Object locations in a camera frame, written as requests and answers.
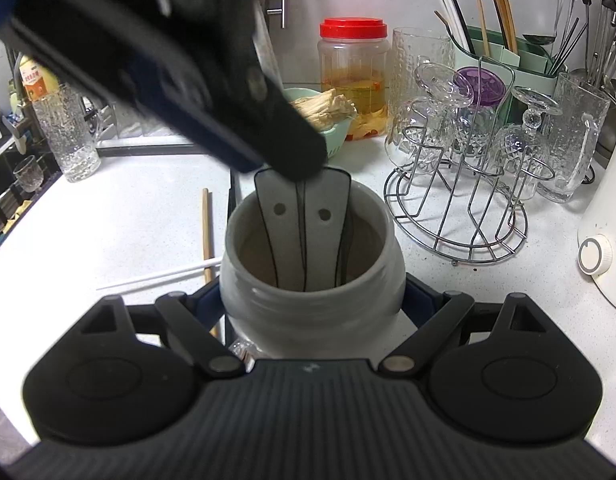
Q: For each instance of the red-lidded plastic jar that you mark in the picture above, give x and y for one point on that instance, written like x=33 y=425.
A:
x=353 y=60

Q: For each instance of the assorted chopsticks bunch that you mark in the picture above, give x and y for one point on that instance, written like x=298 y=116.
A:
x=448 y=7

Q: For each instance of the dark metal chopsticks pair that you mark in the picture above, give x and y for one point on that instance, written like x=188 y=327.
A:
x=567 y=48

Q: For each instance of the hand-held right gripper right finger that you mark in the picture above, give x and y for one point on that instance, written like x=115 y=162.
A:
x=420 y=305

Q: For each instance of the black chopstick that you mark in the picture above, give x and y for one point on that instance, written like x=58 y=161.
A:
x=232 y=190

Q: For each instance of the purple-lidded glass jar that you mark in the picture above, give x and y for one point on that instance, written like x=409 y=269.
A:
x=480 y=85

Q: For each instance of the white ceramic jar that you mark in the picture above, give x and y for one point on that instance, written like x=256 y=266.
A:
x=313 y=320

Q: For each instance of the tall textured drinking glass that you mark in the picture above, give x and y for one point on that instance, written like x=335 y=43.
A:
x=417 y=50
x=70 y=140

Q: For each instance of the yellow plastic bottle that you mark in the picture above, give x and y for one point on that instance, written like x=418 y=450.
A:
x=38 y=80

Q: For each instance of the textured glass mug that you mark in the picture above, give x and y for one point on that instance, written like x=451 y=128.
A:
x=572 y=135

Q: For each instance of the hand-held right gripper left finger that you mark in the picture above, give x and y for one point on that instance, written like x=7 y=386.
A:
x=208 y=305

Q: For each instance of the green utensil caddy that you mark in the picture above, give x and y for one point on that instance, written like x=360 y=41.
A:
x=532 y=67

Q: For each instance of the metal spoons cluster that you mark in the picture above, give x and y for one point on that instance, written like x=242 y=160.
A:
x=607 y=75

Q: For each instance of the small glass goblet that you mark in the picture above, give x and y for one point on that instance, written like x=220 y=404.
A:
x=28 y=170

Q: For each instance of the white drying tray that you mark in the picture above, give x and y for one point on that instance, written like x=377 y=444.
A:
x=138 y=140

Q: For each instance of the white chopstick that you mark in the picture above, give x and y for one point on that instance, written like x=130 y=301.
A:
x=158 y=275

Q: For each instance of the white electric kettle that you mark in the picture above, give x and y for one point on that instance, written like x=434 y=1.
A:
x=607 y=200

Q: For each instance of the wooden chopstick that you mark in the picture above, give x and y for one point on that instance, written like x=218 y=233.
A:
x=206 y=235

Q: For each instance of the enoki mushroom bundle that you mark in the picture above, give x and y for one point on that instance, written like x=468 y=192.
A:
x=328 y=107

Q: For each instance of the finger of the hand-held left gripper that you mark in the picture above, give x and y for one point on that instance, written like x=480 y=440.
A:
x=188 y=115
x=228 y=50

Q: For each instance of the inverted glass goblet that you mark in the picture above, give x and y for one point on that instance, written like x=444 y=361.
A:
x=532 y=100
x=440 y=85

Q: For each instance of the green plastic basket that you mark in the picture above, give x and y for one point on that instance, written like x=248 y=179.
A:
x=333 y=140

